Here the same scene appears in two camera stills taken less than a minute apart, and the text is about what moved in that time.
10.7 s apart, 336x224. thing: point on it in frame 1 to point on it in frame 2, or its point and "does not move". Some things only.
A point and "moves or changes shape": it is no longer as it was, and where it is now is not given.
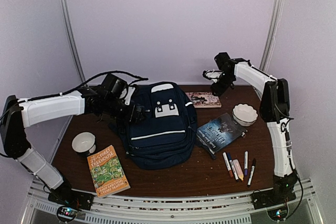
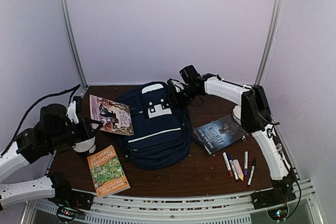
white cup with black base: [83, 143] does not move
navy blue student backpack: [165, 137] does not move
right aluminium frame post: [274, 20] does not move
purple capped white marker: [246, 163] does not move
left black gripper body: [112, 109] to [61, 139]
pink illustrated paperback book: [204, 99] moves or changes shape
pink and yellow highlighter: [238, 169] does not move
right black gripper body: [227, 78] to [185, 98]
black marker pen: [254, 161] does not move
